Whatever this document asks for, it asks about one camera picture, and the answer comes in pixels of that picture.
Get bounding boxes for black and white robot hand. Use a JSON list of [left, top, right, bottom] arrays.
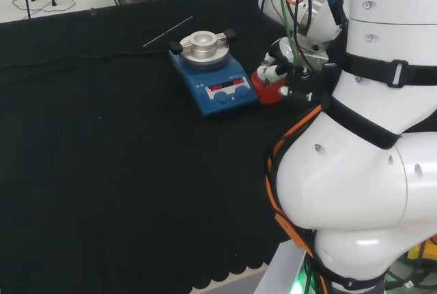
[[260, 36, 333, 104]]

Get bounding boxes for red round flask holder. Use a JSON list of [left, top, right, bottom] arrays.
[[251, 70, 286, 105]]

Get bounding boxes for heater with blue base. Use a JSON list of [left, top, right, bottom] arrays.
[[168, 29, 259, 118]]

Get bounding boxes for thin metal probe rod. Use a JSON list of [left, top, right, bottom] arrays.
[[142, 15, 195, 48]]

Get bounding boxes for black bench cloth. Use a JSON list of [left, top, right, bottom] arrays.
[[0, 0, 342, 292]]

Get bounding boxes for yellow stop button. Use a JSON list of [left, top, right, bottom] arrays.
[[407, 235, 437, 268]]

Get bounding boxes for black heater power cable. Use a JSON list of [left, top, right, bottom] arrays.
[[0, 29, 178, 70]]

